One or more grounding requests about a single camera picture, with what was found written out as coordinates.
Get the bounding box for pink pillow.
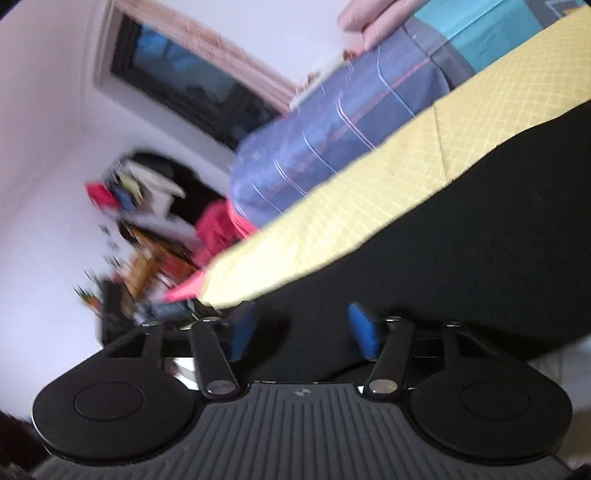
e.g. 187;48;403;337
337;0;428;52

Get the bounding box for dark framed window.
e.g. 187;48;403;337
110;13;283;151

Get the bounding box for pile of mixed clothes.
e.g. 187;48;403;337
84;148;200;224

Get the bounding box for blue plaid quilt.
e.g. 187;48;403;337
228;25;452;232

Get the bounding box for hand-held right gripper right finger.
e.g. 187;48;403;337
347;302;506;401

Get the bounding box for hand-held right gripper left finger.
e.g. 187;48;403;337
99;301;258;400

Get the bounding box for red clothes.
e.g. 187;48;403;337
195;199;260;271

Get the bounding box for teal grey patchwork cloth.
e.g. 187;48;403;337
406;0;578;89

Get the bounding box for pale yellow quilted bed sheet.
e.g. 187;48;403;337
198;7;591;310

